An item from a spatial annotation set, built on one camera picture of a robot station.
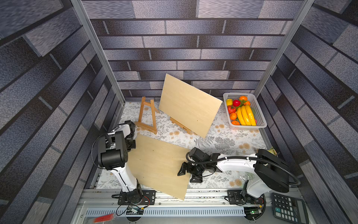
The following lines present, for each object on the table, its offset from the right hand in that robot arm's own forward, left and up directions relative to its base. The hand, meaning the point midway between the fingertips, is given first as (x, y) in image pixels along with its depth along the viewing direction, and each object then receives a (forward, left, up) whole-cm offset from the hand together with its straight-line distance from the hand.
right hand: (181, 177), depth 78 cm
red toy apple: (+55, -42, +6) cm, 69 cm away
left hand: (+17, +38, -2) cm, 41 cm away
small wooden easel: (+35, +2, +1) cm, 36 cm away
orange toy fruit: (+61, -49, +6) cm, 78 cm away
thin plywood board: (+39, -4, +17) cm, 43 cm away
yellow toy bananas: (+42, -46, +5) cm, 62 cm away
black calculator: (-13, -56, -2) cm, 58 cm away
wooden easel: (+46, +29, -2) cm, 55 cm away
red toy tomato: (+51, -38, +3) cm, 63 cm away
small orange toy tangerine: (+45, -39, +2) cm, 59 cm away
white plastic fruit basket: (+52, -57, +4) cm, 78 cm away
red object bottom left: (-19, +38, -2) cm, 43 cm away
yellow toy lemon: (+57, -38, +4) cm, 69 cm away
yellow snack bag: (+17, -58, 0) cm, 61 cm away
